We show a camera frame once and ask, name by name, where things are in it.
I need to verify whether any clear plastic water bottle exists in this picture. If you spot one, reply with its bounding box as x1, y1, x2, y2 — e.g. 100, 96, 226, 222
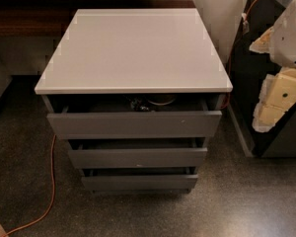
130, 98, 149, 112

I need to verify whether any grey bottom drawer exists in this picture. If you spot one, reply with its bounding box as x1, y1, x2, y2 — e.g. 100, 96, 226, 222
81, 167, 198, 192

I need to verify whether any orange wall cable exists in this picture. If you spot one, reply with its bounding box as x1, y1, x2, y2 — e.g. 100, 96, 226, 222
220, 0, 296, 111

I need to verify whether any grey top drawer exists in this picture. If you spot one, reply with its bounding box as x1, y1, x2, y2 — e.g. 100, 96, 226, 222
47, 95, 222, 139

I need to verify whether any white cable plug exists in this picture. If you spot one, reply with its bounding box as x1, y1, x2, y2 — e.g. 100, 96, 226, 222
242, 13, 250, 35

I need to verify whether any beige ceramic bowl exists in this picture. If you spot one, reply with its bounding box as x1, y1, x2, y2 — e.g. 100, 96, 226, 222
146, 94, 177, 106

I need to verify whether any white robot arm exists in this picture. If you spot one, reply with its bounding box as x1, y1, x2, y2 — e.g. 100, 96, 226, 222
249, 0, 296, 132

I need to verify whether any dark wooden bench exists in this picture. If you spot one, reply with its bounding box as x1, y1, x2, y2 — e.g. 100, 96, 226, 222
0, 0, 195, 37

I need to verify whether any grey drawer cabinet white top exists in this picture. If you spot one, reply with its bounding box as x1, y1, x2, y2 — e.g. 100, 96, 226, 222
36, 8, 233, 194

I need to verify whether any grey middle drawer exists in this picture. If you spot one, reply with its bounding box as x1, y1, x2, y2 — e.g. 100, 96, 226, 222
68, 138, 207, 169

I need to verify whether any dark cabinet at right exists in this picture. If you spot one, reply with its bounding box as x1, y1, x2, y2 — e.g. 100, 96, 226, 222
229, 0, 296, 158

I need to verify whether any grey drawer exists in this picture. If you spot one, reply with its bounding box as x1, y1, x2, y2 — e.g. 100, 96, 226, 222
68, 138, 207, 169
81, 167, 198, 192
47, 95, 222, 139

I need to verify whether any orange floor cable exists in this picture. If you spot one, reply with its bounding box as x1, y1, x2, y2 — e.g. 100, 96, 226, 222
1, 134, 57, 237

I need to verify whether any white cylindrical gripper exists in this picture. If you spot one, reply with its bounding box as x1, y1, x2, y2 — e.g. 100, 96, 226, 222
249, 0, 296, 132

